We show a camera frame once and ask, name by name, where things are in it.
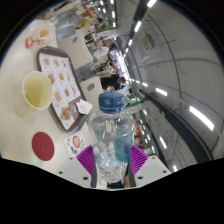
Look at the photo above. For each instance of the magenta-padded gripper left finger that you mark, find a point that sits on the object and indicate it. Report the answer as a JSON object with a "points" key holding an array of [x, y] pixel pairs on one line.
{"points": [[75, 170]]}

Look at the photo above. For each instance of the cream plastic cup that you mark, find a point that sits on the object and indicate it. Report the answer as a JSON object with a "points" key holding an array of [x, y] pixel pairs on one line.
{"points": [[35, 93]]}

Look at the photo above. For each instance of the ceiling air conditioner unit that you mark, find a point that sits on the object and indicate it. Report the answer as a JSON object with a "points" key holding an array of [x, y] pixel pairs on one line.
{"points": [[148, 41]]}

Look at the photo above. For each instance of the person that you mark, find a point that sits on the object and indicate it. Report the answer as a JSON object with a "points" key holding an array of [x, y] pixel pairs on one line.
{"points": [[87, 22], [101, 53], [111, 81]]}

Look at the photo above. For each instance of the clear blue-capped water bottle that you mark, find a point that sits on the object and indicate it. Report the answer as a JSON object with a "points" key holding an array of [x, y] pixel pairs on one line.
{"points": [[110, 140]]}

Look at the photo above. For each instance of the brown tray with paper liner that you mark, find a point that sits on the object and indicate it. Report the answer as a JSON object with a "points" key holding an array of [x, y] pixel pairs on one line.
{"points": [[58, 83]]}

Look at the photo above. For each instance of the beige chair with round hole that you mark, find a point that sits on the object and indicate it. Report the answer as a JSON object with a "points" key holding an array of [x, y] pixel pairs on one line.
{"points": [[91, 95], [75, 50]]}

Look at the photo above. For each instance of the crumpled white napkin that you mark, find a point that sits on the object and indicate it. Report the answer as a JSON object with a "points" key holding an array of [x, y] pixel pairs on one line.
{"points": [[84, 106]]}

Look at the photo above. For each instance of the colourful printed paper flyer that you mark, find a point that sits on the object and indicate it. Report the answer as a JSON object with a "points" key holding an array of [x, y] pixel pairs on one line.
{"points": [[75, 143]]}

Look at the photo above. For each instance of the flat round red coaster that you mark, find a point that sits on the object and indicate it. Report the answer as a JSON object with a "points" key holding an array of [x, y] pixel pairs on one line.
{"points": [[43, 146]]}

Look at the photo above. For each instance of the ceiling strip lights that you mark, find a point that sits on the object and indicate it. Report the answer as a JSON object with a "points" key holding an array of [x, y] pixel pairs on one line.
{"points": [[201, 118]]}

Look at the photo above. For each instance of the small red sauce packet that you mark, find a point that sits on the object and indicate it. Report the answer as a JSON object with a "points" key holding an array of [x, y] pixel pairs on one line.
{"points": [[29, 42]]}

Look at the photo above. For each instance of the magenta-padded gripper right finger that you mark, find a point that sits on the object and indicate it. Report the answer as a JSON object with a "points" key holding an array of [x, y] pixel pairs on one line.
{"points": [[150, 170]]}

